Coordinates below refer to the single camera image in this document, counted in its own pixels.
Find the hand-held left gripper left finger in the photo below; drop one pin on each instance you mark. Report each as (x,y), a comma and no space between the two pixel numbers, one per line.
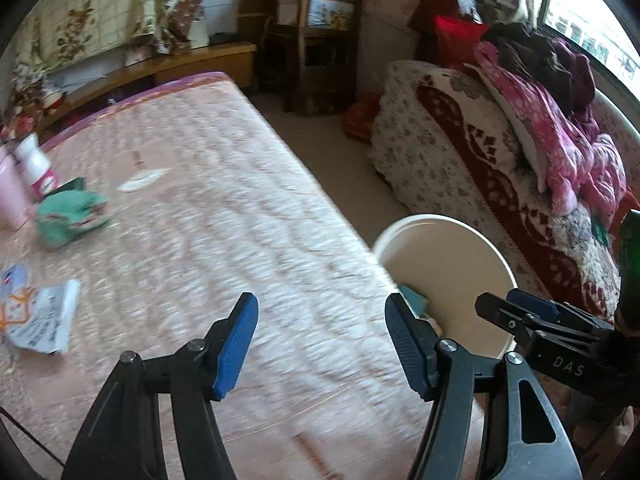
(235,350)

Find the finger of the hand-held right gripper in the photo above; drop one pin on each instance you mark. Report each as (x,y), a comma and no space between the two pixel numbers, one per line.
(537,305)
(505,315)

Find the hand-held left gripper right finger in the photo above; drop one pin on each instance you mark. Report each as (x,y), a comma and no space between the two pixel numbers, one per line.
(405,345)

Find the blue and white carton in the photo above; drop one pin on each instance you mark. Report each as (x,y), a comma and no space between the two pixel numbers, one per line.
(416,301)

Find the white bucket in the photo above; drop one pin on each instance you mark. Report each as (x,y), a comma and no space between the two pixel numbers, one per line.
(450,260)

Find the floral covered sofa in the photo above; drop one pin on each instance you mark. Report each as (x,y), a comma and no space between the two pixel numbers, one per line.
(435,160)

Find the pink floral garment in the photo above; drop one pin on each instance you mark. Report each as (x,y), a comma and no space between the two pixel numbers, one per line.
(550,135)

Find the white paper scrap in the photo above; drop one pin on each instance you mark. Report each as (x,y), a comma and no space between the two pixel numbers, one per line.
(142,181)

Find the crumpled printed wrapper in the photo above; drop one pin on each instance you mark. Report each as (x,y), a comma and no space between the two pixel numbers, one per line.
(40,315)

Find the green crumpled cloth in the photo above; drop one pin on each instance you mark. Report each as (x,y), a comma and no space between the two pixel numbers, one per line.
(65,215)

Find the red cloth heap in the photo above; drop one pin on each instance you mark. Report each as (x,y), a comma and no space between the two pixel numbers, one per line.
(360,115)

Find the dark clothes pile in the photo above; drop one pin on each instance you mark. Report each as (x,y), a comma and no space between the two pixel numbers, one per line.
(530,50)

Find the white plastic bottle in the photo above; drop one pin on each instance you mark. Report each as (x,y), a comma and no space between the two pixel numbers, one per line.
(35,165)

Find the pink thermos bottle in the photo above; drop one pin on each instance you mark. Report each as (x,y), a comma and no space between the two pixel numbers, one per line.
(10,195)

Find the red cushion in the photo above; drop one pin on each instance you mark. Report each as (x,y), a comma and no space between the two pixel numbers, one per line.
(452,35)

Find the window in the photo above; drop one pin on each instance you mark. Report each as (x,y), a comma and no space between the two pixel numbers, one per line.
(590,25)

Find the wooden chair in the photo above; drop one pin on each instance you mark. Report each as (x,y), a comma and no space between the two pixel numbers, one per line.
(320,60)

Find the floral checked blanket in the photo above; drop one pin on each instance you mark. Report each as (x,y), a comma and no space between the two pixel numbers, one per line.
(90,15)

